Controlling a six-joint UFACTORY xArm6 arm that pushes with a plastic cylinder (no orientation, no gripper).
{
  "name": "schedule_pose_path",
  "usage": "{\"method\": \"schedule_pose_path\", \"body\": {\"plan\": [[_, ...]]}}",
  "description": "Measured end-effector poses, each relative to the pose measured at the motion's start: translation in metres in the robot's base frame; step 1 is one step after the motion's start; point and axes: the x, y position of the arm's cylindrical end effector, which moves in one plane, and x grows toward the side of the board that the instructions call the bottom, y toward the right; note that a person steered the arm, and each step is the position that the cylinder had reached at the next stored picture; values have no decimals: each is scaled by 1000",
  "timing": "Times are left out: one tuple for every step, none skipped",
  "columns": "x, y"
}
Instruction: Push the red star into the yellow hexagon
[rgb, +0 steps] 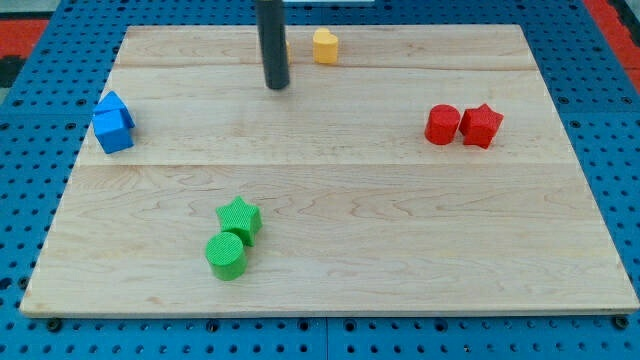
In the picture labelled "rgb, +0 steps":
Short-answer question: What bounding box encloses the yellow heart block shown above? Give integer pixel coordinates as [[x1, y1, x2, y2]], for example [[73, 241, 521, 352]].
[[312, 28, 339, 64]]

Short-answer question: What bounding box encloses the red cylinder block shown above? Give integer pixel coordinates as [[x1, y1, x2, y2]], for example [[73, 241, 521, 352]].
[[424, 104, 461, 145]]

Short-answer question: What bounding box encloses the blue triangle block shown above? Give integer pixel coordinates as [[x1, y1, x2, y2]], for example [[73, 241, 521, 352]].
[[93, 91, 135, 128]]

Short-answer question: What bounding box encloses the red star block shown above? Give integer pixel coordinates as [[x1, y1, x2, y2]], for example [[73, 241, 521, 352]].
[[459, 104, 504, 149]]

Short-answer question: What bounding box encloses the green cylinder block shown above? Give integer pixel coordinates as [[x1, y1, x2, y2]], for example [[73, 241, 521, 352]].
[[205, 232, 247, 281]]

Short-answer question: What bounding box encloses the blue cube block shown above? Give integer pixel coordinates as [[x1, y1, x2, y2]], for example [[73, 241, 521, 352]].
[[93, 110, 135, 154]]

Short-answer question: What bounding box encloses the yellow hexagon block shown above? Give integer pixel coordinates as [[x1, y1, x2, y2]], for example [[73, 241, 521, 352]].
[[285, 40, 292, 65]]

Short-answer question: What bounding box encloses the light wooden board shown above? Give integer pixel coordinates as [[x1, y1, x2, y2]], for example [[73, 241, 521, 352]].
[[20, 25, 639, 318]]

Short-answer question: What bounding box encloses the green star block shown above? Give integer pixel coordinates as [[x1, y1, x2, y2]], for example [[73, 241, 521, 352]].
[[216, 196, 262, 247]]

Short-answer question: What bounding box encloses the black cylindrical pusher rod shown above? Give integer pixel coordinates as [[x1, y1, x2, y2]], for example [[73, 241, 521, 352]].
[[255, 0, 290, 90]]

